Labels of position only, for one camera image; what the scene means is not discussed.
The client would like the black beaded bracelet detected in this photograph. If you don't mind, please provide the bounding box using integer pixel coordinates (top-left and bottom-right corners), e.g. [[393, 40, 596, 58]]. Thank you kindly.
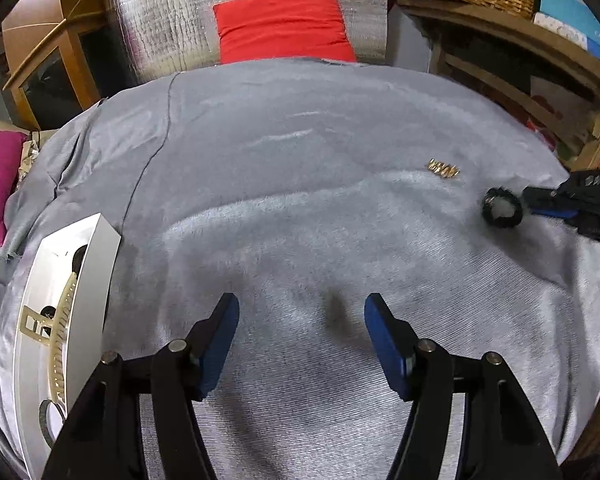
[[481, 186, 525, 230]]

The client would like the cream hair claw clip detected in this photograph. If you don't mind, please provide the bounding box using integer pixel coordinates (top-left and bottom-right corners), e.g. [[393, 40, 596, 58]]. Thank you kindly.
[[19, 271, 78, 411]]

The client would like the gold snowflake brooch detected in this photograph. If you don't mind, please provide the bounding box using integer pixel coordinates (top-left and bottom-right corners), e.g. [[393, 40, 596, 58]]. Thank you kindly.
[[426, 159, 460, 179]]

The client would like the clear glass bangle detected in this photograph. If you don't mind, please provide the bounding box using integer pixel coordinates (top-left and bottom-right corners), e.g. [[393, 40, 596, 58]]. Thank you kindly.
[[38, 399, 66, 448]]

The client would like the white jewelry tray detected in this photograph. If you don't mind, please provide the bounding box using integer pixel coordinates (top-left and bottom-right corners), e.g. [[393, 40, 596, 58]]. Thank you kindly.
[[14, 214, 121, 479]]

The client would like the wooden shelf table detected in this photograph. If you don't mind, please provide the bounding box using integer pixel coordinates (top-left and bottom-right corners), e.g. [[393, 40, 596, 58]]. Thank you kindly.
[[398, 0, 600, 170]]

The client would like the light blue shoe box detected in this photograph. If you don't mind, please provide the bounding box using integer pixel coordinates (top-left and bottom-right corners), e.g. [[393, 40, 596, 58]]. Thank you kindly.
[[533, 0, 600, 59]]

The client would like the grey table cloth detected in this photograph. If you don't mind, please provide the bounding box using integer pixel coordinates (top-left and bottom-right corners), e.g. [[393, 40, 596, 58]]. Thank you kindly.
[[0, 58, 600, 479]]

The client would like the red cushion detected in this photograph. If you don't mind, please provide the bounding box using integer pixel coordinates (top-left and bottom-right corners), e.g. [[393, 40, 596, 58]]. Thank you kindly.
[[213, 0, 356, 64]]

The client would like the wooden cabinet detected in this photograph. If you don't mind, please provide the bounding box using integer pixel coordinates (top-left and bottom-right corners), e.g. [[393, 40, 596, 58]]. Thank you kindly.
[[2, 0, 107, 130]]

